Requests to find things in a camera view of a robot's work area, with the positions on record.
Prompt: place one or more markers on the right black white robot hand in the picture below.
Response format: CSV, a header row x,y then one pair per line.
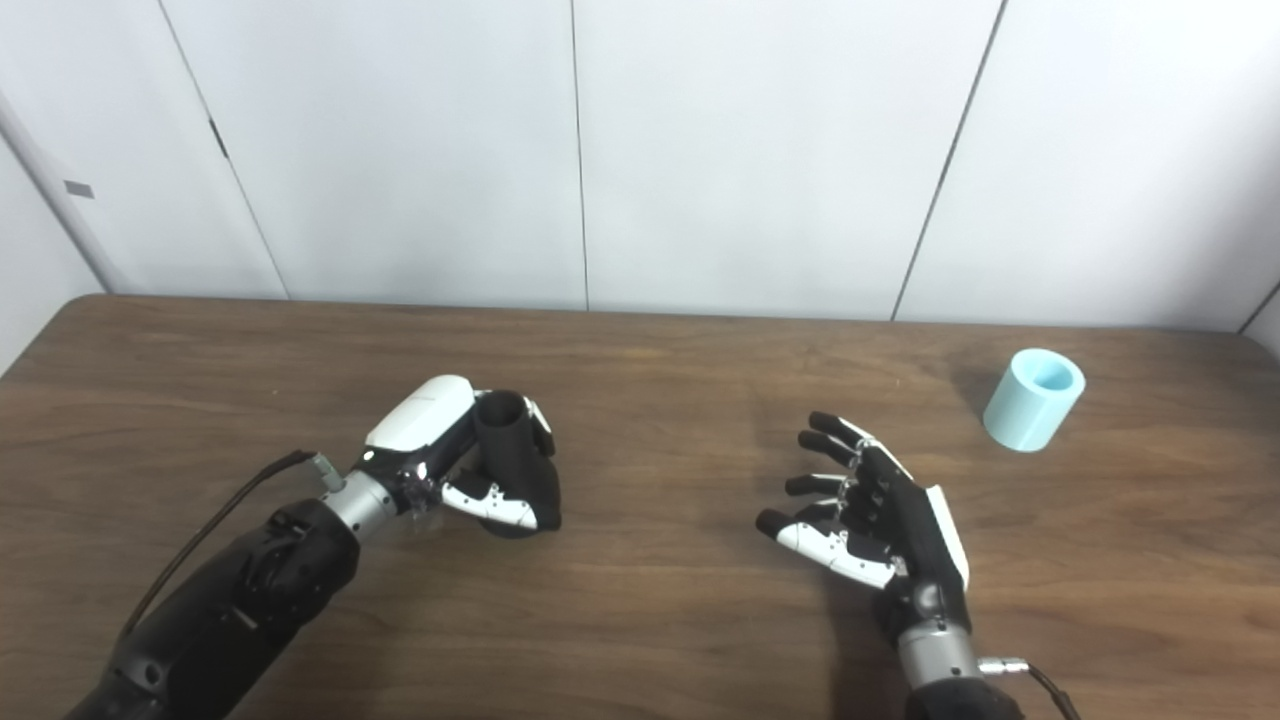
x,y
905,520

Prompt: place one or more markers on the light blue cylinder cup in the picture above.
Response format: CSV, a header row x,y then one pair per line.
x,y
1025,415

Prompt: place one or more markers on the black funnel-shaped nozzle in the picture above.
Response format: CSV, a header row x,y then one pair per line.
x,y
515,460

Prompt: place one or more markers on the small gray wall tag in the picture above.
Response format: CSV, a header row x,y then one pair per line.
x,y
79,189

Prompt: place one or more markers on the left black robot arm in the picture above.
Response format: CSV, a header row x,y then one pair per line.
x,y
230,610

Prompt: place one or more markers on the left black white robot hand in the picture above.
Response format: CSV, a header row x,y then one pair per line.
x,y
420,420

